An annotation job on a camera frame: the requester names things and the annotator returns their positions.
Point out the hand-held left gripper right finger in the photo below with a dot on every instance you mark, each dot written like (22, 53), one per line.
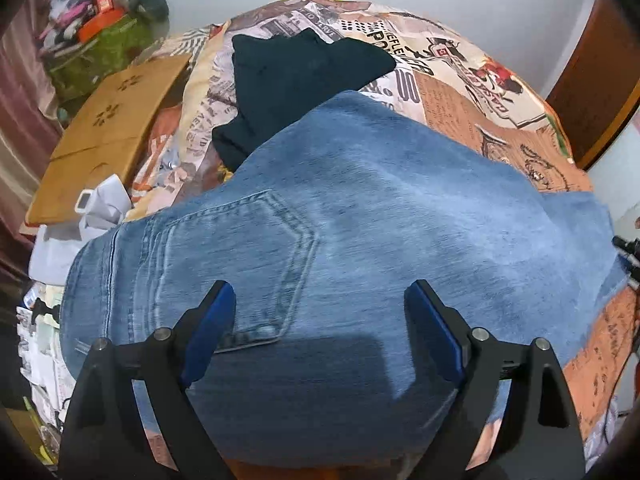
(433, 321)

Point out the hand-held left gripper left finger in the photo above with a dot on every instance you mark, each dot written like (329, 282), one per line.
(212, 318)

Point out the blue denim pants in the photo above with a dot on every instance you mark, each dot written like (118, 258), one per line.
(350, 240)

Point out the white plastic bag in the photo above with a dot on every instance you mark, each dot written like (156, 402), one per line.
(82, 230)

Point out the pile of papers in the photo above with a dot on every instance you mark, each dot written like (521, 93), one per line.
(40, 355)

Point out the wooden lap tray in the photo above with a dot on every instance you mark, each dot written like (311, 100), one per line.
(107, 130)

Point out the printed bed blanket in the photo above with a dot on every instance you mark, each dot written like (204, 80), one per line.
(450, 85)

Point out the black folded garment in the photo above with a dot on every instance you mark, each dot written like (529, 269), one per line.
(295, 85)

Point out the pink curtain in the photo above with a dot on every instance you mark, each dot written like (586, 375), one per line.
(22, 110)

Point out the green bag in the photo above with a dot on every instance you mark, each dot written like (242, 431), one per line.
(95, 55)

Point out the brown wooden door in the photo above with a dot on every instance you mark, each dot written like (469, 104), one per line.
(597, 75)

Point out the orange box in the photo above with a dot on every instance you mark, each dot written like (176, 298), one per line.
(100, 22)

